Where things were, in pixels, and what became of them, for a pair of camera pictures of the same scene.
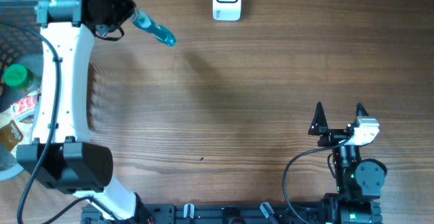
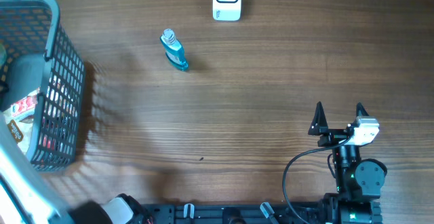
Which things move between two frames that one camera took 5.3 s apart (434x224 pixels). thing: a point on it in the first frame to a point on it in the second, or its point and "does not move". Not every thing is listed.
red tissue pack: [25, 104] does not move
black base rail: [239, 213] does not move
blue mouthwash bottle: [141, 20] to [174, 50]
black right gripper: [319, 126] does not move
